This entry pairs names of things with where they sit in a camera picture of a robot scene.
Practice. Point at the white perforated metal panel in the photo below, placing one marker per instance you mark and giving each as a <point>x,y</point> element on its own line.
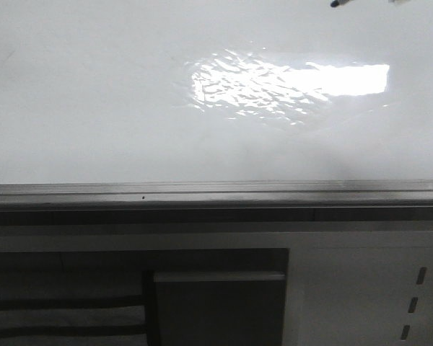
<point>366,296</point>

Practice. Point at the grey box under table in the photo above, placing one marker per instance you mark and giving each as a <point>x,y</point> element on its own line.
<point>220,308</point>

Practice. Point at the black slatted chair frame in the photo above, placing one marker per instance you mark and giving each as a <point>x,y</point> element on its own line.
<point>77,298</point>

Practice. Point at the white whiteboard with aluminium frame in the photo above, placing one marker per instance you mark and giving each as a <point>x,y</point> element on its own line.
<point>139,104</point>

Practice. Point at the white marker with black tip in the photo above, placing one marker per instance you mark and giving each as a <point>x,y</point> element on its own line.
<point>337,3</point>

